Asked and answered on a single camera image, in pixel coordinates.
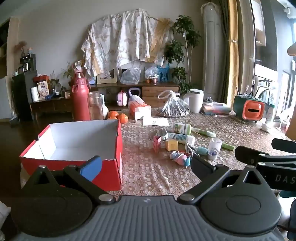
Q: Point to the white bottle green label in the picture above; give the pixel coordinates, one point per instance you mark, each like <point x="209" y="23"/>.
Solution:
<point x="182" y="128"/>

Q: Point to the small grey white bowl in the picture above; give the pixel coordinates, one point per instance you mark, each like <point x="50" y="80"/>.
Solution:
<point x="161" y="134"/>

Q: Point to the purple kettlebell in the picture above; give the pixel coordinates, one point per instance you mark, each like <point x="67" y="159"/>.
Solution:
<point x="134" y="91"/>

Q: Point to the teal oval case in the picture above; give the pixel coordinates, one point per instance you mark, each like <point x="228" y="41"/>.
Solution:
<point x="202" y="151"/>

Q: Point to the white tower air conditioner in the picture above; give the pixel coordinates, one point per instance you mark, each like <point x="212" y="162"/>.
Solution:
<point x="214" y="53"/>

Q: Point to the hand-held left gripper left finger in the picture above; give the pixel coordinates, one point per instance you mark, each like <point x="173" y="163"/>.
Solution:
<point x="91" y="168"/>

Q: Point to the blue toy horse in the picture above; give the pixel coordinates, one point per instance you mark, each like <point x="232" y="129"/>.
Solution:
<point x="163" y="73"/>

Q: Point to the clear plastic bag dark contents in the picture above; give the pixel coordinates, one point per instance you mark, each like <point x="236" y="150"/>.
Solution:
<point x="173" y="107"/>

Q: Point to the stack of books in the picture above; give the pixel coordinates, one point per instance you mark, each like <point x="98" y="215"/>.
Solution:
<point x="215" y="109"/>

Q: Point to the beige sheer cloth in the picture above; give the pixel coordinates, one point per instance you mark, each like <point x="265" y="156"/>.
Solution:
<point x="160" y="34"/>

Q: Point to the white jug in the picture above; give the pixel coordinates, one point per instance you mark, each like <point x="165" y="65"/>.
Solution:
<point x="195" y="102"/>

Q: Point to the orange fruit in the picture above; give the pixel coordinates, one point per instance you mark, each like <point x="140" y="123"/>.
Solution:
<point x="113" y="114"/>
<point x="123" y="118"/>
<point x="112" y="118"/>

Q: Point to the small leafy plant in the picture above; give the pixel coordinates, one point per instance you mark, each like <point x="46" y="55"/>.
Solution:
<point x="68" y="71"/>

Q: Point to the small clear bottle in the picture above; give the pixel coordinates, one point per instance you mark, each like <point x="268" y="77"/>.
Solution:
<point x="214" y="148"/>

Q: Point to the green stick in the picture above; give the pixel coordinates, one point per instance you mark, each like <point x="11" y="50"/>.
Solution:
<point x="227" y="146"/>

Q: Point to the red tissue box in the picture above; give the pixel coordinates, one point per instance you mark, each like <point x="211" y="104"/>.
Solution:
<point x="41" y="78"/>

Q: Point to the pink backpack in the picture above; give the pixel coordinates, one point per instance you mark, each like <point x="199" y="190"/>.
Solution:
<point x="121" y="99"/>

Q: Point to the white ball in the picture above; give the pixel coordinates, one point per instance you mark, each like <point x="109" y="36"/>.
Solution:
<point x="105" y="111"/>

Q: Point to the small yellow box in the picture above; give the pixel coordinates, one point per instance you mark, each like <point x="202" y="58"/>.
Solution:
<point x="171" y="144"/>

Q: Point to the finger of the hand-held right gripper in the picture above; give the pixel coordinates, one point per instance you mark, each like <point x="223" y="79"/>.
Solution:
<point x="245" y="154"/>
<point x="284" y="144"/>

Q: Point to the black cabinet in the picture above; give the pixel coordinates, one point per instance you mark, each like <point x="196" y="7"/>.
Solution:
<point x="22" y="97"/>

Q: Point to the tall potted plant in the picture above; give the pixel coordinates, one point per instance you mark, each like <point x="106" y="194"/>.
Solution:
<point x="178" y="51"/>

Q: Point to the small pink box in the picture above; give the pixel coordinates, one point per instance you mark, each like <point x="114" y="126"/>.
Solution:
<point x="156" y="143"/>

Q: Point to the red cardboard shoe box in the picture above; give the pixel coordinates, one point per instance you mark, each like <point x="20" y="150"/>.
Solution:
<point x="111" y="173"/>

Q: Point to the large clear plastic bag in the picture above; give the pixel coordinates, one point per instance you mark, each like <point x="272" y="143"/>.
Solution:
<point x="130" y="76"/>

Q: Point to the yellow curtain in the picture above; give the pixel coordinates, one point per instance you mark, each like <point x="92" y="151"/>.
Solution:
<point x="233" y="53"/>

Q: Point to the cream photo frame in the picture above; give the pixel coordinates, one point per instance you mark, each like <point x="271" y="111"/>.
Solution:
<point x="106" y="80"/>

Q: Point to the floral white cloth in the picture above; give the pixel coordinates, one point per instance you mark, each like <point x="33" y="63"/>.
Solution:
<point x="124" y="37"/>

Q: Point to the small clear plastic bag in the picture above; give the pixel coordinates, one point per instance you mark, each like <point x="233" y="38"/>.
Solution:
<point x="151" y="72"/>

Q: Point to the paper towel roll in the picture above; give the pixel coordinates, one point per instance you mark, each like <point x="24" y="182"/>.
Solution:
<point x="34" y="94"/>

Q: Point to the wooden media cabinet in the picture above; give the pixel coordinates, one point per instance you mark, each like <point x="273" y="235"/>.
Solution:
<point x="157" y="91"/>

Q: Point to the black coffee machine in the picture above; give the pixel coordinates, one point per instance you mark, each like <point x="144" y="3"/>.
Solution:
<point x="27" y="63"/>

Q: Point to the red water bottle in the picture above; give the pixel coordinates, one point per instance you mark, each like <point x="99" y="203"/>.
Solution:
<point x="81" y="102"/>

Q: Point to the low wooden side table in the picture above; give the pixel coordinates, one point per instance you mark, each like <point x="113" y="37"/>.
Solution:
<point x="50" y="106"/>

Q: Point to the dried flower bunch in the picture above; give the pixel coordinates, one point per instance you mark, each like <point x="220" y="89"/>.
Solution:
<point x="20" y="46"/>

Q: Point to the white paper sheet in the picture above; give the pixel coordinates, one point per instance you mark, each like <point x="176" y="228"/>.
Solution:
<point x="155" y="121"/>

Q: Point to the clear glass jar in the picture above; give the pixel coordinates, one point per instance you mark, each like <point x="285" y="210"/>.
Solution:
<point x="95" y="106"/>

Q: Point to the pink blue toy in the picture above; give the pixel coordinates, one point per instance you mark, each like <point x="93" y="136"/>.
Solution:
<point x="181" y="158"/>

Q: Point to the illustrated carton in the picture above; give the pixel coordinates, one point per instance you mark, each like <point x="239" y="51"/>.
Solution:
<point x="43" y="90"/>

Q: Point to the light green tube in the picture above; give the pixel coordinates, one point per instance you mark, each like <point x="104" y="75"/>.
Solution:
<point x="204" y="133"/>

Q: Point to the orange tissue pack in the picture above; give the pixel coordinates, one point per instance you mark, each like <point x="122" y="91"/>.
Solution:
<point x="140" y="111"/>

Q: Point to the green orange desk organizer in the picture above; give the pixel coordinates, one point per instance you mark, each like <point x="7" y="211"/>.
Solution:
<point x="251" y="109"/>

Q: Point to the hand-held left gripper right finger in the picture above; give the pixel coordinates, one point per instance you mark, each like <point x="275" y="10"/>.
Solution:
<point x="201" y="166"/>

